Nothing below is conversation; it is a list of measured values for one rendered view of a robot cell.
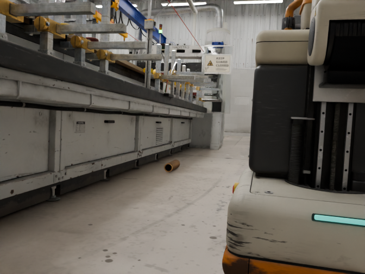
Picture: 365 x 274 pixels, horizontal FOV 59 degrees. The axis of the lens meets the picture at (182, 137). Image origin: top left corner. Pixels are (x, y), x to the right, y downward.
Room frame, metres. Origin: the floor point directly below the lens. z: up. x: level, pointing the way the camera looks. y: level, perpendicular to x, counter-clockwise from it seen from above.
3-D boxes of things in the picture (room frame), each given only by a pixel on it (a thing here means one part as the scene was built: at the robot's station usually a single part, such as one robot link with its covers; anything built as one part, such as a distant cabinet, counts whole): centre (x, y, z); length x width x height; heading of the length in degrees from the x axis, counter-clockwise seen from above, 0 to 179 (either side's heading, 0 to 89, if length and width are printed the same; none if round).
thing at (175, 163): (3.02, 0.08, 0.04); 0.30 x 0.08 x 0.08; 168
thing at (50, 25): (1.30, 0.55, 0.82); 0.14 x 0.06 x 0.05; 168
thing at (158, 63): (2.75, 0.24, 0.87); 0.04 x 0.04 x 0.48; 78
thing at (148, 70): (2.49, 0.29, 0.93); 0.05 x 0.05 x 0.45; 78
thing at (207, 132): (5.93, 0.10, 0.95); 1.65 x 0.70 x 1.90; 78
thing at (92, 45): (1.54, 0.40, 0.81); 0.43 x 0.03 x 0.04; 78
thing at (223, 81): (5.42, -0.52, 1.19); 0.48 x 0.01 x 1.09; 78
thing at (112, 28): (1.30, 0.45, 0.81); 0.43 x 0.03 x 0.04; 78
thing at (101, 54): (1.79, 0.44, 0.81); 0.14 x 0.06 x 0.05; 168
